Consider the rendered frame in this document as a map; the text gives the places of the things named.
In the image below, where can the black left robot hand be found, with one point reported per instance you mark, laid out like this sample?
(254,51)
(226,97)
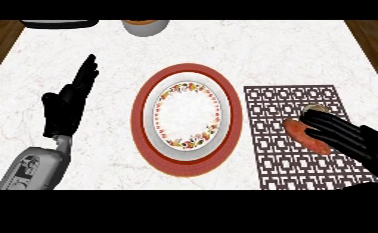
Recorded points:
(67,105)

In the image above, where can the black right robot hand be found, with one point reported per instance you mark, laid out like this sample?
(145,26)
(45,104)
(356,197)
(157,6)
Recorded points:
(340,133)

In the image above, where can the orange sweet potato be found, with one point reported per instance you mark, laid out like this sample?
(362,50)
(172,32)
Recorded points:
(304,135)

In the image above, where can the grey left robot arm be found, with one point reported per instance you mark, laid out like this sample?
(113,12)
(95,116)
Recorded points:
(37,167)

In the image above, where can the brown patterned placemat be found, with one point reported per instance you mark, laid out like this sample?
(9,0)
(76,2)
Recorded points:
(290,163)

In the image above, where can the red rimmed floral plate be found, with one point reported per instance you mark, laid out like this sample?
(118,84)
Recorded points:
(186,120)

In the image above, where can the small tan round object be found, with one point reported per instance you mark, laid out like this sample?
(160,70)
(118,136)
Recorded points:
(316,108)

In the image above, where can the black tray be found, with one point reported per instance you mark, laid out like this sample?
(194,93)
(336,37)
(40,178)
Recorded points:
(59,23)

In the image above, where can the grey cup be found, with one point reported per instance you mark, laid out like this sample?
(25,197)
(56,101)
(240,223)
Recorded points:
(145,27)

